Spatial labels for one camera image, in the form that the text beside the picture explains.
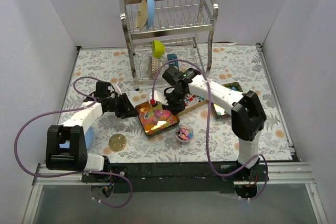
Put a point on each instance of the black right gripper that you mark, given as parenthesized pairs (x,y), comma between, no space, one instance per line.
(172,102)

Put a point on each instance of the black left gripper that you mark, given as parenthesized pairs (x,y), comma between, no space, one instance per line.
(121,106)

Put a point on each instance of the gold tin with lollipops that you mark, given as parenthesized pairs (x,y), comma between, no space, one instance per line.
(192,102)

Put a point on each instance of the tin with gummy candies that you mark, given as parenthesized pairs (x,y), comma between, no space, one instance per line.
(155,120)

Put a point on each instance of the gold round jar lid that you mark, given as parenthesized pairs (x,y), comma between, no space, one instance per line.
(117,142)

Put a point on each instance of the clear glass jar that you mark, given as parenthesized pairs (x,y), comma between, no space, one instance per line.
(184,134)

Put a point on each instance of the tin with star candies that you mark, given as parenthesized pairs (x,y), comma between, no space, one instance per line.
(218,112)

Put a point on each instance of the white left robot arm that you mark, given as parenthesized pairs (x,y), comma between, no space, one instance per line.
(66,147)

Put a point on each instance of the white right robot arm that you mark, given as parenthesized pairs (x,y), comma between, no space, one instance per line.
(245,109)

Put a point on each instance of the patterned ceramic bowl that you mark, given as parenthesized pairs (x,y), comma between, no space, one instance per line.
(153,66)

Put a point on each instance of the teal mug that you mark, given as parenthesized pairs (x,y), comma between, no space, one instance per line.
(173,62)

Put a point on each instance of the floral tablecloth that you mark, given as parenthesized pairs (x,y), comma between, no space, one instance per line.
(240,64)

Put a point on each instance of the light blue plate on table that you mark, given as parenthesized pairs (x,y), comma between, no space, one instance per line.
(89,136)

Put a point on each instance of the green bowl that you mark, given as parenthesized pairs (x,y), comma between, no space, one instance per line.
(158,49)

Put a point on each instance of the steel dish rack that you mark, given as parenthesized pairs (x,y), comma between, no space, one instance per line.
(185,28)

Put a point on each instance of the beige wooden plate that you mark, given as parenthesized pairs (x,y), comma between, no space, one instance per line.
(142,15)

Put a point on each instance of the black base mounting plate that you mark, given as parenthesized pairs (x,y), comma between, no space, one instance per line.
(174,177)

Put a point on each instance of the light blue plate in rack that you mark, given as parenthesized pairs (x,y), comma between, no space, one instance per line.
(151,13)

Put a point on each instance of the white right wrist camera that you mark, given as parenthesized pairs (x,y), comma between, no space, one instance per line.
(156,97)

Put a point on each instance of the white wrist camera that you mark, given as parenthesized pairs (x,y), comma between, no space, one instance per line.
(118,87)
(156,97)

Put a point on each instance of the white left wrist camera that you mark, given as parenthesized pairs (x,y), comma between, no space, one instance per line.
(118,87)

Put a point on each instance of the aluminium frame rail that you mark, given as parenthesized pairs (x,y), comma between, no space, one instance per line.
(279,192)

